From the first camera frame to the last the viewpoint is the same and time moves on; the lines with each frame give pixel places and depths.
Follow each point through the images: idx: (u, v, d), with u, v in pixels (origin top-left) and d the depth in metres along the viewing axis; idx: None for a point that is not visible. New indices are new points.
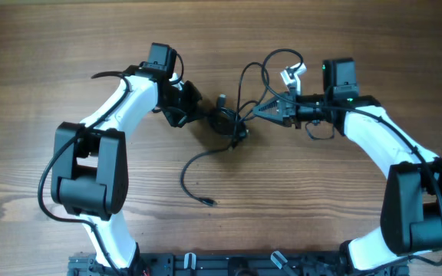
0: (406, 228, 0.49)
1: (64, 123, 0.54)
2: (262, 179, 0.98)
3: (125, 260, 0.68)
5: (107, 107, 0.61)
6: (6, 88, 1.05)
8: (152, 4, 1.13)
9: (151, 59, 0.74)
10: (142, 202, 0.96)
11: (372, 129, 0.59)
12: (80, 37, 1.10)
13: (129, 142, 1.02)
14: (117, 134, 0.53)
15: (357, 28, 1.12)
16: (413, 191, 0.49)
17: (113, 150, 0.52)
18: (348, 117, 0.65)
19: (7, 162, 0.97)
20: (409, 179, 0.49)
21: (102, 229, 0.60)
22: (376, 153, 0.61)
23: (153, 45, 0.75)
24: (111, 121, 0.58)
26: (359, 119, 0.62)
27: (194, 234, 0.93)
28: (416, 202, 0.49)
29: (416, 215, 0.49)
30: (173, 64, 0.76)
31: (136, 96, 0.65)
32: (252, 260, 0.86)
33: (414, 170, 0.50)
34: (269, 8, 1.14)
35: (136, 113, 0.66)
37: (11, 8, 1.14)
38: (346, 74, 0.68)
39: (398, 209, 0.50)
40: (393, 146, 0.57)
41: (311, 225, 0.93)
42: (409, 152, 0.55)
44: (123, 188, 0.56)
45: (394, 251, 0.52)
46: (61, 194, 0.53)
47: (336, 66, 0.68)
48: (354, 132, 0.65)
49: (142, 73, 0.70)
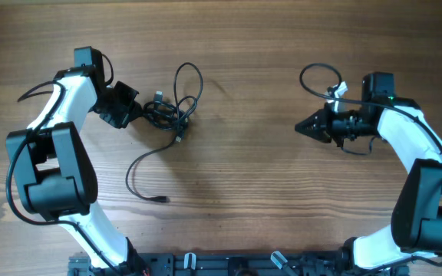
0: (417, 221, 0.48)
1: (11, 131, 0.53)
2: (262, 179, 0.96)
3: (120, 254, 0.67)
5: (48, 108, 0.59)
6: (8, 89, 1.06)
8: (152, 5, 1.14)
9: (78, 64, 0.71)
10: (142, 202, 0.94)
11: (404, 126, 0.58)
12: (81, 38, 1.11)
13: (128, 143, 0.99)
14: (66, 124, 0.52)
15: (357, 28, 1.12)
16: (434, 185, 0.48)
17: (69, 141, 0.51)
18: (385, 114, 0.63)
19: (8, 163, 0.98)
20: (431, 174, 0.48)
21: (85, 226, 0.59)
22: (403, 151, 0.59)
23: (76, 50, 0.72)
24: (56, 118, 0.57)
26: (391, 115, 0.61)
27: (194, 234, 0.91)
28: (433, 198, 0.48)
29: (430, 211, 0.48)
30: (100, 63, 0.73)
31: (74, 91, 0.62)
32: (252, 259, 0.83)
33: (439, 167, 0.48)
34: (268, 7, 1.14)
35: (82, 109, 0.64)
37: (11, 10, 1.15)
38: (387, 84, 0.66)
39: (413, 202, 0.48)
40: (424, 144, 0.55)
41: (311, 225, 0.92)
42: (437, 152, 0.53)
44: (93, 179, 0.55)
45: (399, 244, 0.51)
46: (32, 199, 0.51)
47: (374, 76, 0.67)
48: (387, 129, 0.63)
49: (71, 72, 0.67)
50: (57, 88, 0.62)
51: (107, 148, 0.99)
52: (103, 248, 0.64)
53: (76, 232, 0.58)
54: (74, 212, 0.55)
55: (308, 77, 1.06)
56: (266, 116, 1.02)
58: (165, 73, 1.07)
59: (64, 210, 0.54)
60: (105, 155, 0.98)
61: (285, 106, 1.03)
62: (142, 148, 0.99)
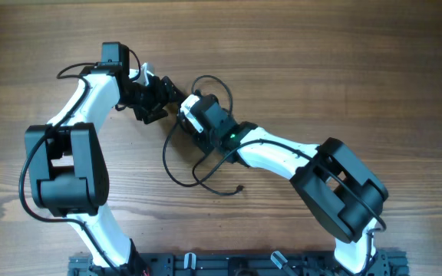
0: (339, 222, 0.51)
1: (31, 125, 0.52)
2: (262, 178, 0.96)
3: (122, 256, 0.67)
5: (70, 105, 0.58)
6: (7, 88, 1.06)
8: (152, 4, 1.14)
9: (104, 58, 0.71)
10: (142, 202, 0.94)
11: (264, 153, 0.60)
12: (80, 38, 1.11)
13: (128, 143, 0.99)
14: (87, 125, 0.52)
15: (357, 28, 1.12)
16: (320, 188, 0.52)
17: (87, 142, 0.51)
18: (239, 151, 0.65)
19: (7, 162, 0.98)
20: (311, 184, 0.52)
21: (92, 226, 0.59)
22: (277, 171, 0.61)
23: (103, 44, 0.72)
24: (77, 116, 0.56)
26: (249, 150, 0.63)
27: (194, 234, 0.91)
28: (328, 195, 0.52)
29: (336, 207, 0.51)
30: (125, 59, 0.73)
31: (97, 91, 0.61)
32: (252, 259, 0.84)
33: (310, 173, 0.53)
34: (268, 7, 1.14)
35: (102, 109, 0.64)
37: (11, 9, 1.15)
38: (217, 114, 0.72)
39: (321, 211, 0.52)
40: (281, 158, 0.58)
41: (311, 225, 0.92)
42: (296, 156, 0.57)
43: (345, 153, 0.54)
44: (105, 180, 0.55)
45: (346, 241, 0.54)
46: (44, 196, 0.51)
47: (205, 114, 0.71)
48: (251, 160, 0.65)
49: (97, 70, 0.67)
50: (81, 84, 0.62)
51: (107, 147, 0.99)
52: (106, 248, 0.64)
53: (82, 231, 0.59)
54: (81, 211, 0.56)
55: (308, 77, 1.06)
56: (265, 116, 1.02)
58: (164, 73, 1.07)
59: (74, 209, 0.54)
60: (106, 155, 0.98)
61: (285, 106, 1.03)
62: (142, 148, 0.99)
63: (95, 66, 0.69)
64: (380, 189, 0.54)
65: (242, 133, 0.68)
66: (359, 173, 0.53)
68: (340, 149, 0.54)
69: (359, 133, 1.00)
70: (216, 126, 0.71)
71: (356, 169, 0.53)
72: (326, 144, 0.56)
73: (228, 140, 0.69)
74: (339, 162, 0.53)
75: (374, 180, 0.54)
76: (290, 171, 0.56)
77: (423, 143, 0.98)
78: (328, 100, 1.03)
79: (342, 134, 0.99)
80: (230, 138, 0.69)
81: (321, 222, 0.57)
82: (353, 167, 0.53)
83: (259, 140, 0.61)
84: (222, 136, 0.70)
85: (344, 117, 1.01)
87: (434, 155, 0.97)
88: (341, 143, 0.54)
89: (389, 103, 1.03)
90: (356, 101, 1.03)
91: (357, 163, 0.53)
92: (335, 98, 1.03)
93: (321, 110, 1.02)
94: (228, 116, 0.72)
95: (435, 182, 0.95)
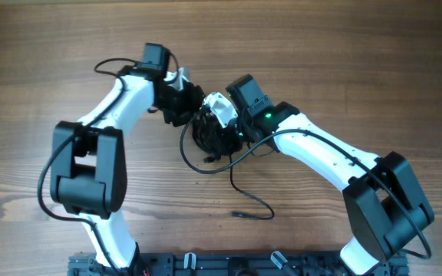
0: (383, 242, 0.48)
1: (62, 121, 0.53)
2: (262, 178, 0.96)
3: (124, 260, 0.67)
5: (103, 106, 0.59)
6: (7, 88, 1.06)
8: (152, 4, 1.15)
9: (146, 59, 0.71)
10: (142, 202, 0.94)
11: (308, 147, 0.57)
12: (80, 38, 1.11)
13: (128, 143, 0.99)
14: (117, 132, 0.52)
15: (356, 28, 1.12)
16: (374, 205, 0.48)
17: (112, 149, 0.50)
18: (278, 137, 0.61)
19: (7, 162, 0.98)
20: (366, 198, 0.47)
21: (101, 228, 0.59)
22: (318, 168, 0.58)
23: (146, 44, 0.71)
24: (108, 119, 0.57)
26: (289, 139, 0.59)
27: (194, 234, 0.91)
28: (378, 213, 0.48)
29: (384, 226, 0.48)
30: (167, 64, 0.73)
31: (131, 95, 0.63)
32: (252, 259, 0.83)
33: (366, 186, 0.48)
34: (268, 8, 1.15)
35: (133, 113, 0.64)
37: (11, 8, 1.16)
38: (252, 93, 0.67)
39: (367, 227, 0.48)
40: (331, 160, 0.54)
41: (311, 225, 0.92)
42: (350, 163, 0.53)
43: (404, 172, 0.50)
44: (123, 186, 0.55)
45: (379, 259, 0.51)
46: (61, 193, 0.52)
47: (239, 90, 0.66)
48: (288, 149, 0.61)
49: (136, 72, 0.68)
50: (118, 87, 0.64)
51: None
52: (110, 250, 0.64)
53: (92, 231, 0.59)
54: (94, 213, 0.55)
55: (308, 77, 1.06)
56: None
58: None
59: (87, 209, 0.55)
60: None
61: None
62: (142, 148, 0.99)
63: (134, 67, 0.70)
64: (427, 215, 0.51)
65: (280, 116, 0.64)
66: (413, 195, 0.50)
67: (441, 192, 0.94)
68: (400, 167, 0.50)
69: (360, 133, 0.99)
70: (249, 105, 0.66)
71: (411, 192, 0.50)
72: (387, 158, 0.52)
73: (262, 119, 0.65)
74: (397, 179, 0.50)
75: (424, 203, 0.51)
76: (339, 176, 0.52)
77: (423, 143, 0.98)
78: (328, 100, 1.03)
79: (342, 133, 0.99)
80: (266, 118, 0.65)
81: (356, 235, 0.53)
82: (410, 188, 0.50)
83: (305, 132, 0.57)
84: (255, 115, 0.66)
85: (344, 116, 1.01)
87: (435, 155, 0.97)
88: (404, 159, 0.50)
89: (390, 103, 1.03)
90: (357, 101, 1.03)
91: (413, 185, 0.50)
92: (336, 97, 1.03)
93: (322, 110, 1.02)
94: (263, 96, 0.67)
95: (435, 182, 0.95)
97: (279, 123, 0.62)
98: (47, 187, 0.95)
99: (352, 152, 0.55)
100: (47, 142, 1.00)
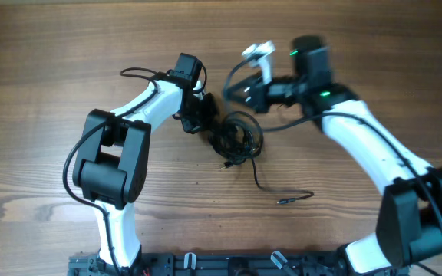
0: (406, 248, 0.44)
1: (97, 109, 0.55)
2: (262, 178, 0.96)
3: (127, 258, 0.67)
5: (134, 103, 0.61)
6: (7, 88, 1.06)
8: (152, 5, 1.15)
9: (178, 68, 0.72)
10: (142, 202, 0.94)
11: (359, 135, 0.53)
12: (80, 38, 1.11)
13: None
14: (145, 126, 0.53)
15: (356, 28, 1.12)
16: (412, 211, 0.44)
17: (140, 142, 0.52)
18: (327, 118, 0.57)
19: (7, 162, 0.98)
20: (406, 202, 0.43)
21: (113, 219, 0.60)
22: (365, 159, 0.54)
23: (180, 54, 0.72)
24: (139, 114, 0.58)
26: (340, 123, 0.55)
27: (194, 234, 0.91)
28: (413, 220, 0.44)
29: (414, 234, 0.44)
30: (198, 75, 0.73)
31: (163, 97, 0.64)
32: (252, 259, 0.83)
33: (410, 189, 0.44)
34: (268, 8, 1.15)
35: (161, 115, 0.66)
37: (11, 9, 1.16)
38: (321, 62, 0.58)
39: (396, 229, 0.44)
40: (382, 155, 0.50)
41: (311, 225, 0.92)
42: (400, 163, 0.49)
43: None
44: (140, 180, 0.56)
45: (394, 264, 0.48)
46: (83, 176, 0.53)
47: (308, 55, 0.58)
48: (334, 133, 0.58)
49: (169, 79, 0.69)
50: (150, 89, 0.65)
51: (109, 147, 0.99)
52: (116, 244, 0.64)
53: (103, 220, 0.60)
54: (109, 202, 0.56)
55: None
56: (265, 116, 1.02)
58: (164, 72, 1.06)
59: (103, 197, 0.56)
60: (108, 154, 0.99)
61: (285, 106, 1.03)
62: None
63: (166, 75, 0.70)
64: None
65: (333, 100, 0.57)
66: None
67: None
68: None
69: None
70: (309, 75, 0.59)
71: None
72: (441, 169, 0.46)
73: (316, 97, 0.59)
74: None
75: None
76: (385, 173, 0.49)
77: (423, 143, 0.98)
78: None
79: None
80: (320, 96, 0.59)
81: (377, 234, 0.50)
82: None
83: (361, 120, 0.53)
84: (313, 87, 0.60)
85: None
87: (435, 154, 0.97)
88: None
89: (390, 103, 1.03)
90: None
91: None
92: None
93: None
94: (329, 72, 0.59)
95: None
97: (335, 105, 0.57)
98: (47, 187, 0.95)
99: (405, 153, 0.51)
100: (47, 142, 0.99)
